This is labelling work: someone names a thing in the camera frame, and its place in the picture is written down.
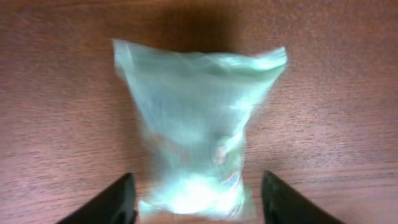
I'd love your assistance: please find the light green small packet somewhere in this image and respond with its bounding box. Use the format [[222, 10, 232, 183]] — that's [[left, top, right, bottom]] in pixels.
[[113, 40, 288, 221]]

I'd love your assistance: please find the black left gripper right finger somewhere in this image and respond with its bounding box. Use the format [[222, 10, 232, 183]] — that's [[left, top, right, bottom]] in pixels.
[[261, 170, 343, 224]]

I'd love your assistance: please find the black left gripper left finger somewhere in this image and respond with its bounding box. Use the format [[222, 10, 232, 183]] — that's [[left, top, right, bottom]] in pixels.
[[57, 172, 137, 224]]

